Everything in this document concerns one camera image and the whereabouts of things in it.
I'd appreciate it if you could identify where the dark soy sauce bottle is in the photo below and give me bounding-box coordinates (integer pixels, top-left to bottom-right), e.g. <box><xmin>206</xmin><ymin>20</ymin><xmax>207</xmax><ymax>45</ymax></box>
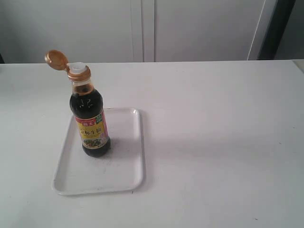
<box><xmin>45</xmin><ymin>50</ymin><xmax>111</xmax><ymax>158</ymax></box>

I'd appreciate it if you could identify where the white plastic tray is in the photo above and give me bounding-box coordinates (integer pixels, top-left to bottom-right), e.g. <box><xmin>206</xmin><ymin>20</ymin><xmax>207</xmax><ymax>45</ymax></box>
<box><xmin>52</xmin><ymin>108</ymin><xmax>145</xmax><ymax>196</ymax></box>

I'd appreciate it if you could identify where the dark door frame post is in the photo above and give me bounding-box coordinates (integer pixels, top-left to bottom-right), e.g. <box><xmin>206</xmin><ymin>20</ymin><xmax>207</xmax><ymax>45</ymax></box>
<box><xmin>258</xmin><ymin>0</ymin><xmax>295</xmax><ymax>60</ymax></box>

